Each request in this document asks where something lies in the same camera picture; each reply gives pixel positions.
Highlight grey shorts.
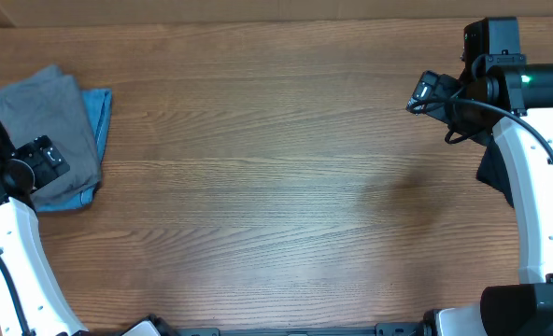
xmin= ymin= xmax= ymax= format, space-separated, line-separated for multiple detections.
xmin=0 ymin=65 xmax=102 ymax=212

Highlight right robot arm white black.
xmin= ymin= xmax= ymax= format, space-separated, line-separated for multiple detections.
xmin=406 ymin=63 xmax=553 ymax=335

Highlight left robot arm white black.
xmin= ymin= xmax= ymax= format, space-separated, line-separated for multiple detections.
xmin=0 ymin=146 xmax=92 ymax=335

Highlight black garment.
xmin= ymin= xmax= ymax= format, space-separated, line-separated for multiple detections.
xmin=476 ymin=137 xmax=514 ymax=208

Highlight folded blue denim garment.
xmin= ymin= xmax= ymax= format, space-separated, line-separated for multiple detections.
xmin=36 ymin=89 xmax=112 ymax=213

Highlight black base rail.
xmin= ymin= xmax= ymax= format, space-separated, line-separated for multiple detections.
xmin=158 ymin=318 xmax=438 ymax=336

